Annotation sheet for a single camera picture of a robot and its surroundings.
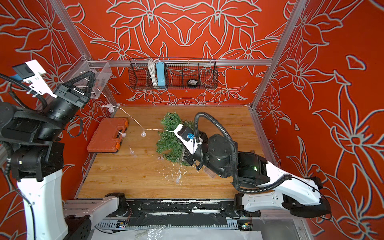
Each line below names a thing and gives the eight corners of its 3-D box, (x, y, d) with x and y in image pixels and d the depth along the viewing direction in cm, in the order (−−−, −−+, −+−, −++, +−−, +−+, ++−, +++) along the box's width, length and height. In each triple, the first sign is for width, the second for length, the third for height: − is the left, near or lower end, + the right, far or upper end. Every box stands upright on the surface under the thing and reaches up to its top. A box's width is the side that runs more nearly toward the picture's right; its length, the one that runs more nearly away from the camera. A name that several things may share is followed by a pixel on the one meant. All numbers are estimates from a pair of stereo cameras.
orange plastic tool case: (90, 154, 95) (84, 149, 90) (105, 124, 112) (101, 118, 106) (118, 154, 95) (114, 149, 90) (129, 124, 112) (126, 118, 106)
